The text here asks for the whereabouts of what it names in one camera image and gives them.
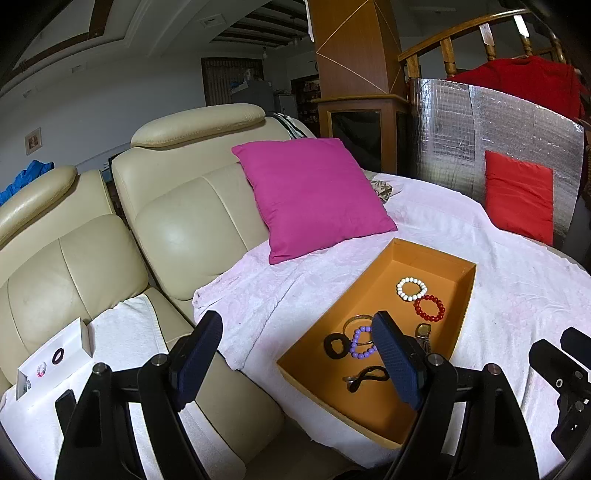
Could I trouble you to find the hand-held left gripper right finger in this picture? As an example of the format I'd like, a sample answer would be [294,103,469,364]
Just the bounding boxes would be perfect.
[370,310,541,480]

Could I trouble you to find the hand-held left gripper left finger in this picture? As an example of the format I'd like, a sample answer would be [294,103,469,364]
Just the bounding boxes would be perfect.
[54,311,223,480]

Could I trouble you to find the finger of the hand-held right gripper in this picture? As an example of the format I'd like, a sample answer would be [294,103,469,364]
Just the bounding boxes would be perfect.
[560,327,591,370]
[529,339,591,462]

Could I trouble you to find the purple bead bracelet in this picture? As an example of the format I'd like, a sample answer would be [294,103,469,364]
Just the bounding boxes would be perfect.
[349,325,380,360]

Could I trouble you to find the red bead bracelet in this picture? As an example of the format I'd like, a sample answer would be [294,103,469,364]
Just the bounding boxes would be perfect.
[413,294,446,322]

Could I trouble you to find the white bead bracelet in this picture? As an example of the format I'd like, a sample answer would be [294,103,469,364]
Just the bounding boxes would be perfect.
[396,276,428,303]

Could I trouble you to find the orange cardboard box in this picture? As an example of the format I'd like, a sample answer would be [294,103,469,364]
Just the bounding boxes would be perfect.
[276,237,477,450]

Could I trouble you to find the small white box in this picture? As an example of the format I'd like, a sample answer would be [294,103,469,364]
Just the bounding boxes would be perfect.
[16,316,96,401]

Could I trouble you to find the silver bangle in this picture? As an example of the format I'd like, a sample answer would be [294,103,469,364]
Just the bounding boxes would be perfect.
[342,314,377,347]

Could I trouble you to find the pale pink embossed blanket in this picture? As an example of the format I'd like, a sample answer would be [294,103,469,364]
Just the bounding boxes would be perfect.
[191,171,591,472]

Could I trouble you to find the white towel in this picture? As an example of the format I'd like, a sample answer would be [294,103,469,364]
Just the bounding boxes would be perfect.
[0,293,247,480]

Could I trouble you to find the cream leather sofa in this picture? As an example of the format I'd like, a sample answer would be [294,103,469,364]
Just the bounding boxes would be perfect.
[0,103,319,480]

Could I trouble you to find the black flat device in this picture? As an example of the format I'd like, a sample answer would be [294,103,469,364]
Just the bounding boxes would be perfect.
[54,389,77,435]

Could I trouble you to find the red cushion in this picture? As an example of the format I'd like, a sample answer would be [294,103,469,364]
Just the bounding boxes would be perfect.
[484,150,555,247]

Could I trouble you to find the patterned cloth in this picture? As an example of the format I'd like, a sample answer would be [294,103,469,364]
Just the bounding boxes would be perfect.
[369,179,404,204]

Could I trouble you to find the magenta cushion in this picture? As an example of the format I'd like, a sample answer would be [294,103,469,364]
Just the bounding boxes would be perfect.
[231,137,399,265]

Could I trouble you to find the silver foil panel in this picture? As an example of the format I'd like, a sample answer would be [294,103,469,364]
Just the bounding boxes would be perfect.
[406,78,586,252]

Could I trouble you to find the blue cloth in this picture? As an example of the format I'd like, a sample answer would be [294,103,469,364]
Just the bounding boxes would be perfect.
[0,159,55,208]

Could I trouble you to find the striped cloth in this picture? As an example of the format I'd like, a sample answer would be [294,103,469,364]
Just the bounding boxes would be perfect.
[272,113,308,140]

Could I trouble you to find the red cloth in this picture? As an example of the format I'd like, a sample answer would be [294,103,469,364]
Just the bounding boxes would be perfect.
[450,56,585,123]

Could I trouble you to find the grey refrigerator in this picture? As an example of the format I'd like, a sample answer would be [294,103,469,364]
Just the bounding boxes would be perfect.
[247,80,296,116]

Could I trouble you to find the shelf with goods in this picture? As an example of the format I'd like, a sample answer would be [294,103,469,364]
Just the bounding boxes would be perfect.
[291,78,321,123]

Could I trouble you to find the wooden cabinet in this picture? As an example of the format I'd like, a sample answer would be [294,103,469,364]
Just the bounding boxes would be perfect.
[307,0,411,175]

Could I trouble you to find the black hair tie with metal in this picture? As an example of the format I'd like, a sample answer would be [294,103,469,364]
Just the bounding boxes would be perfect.
[342,366,392,393]

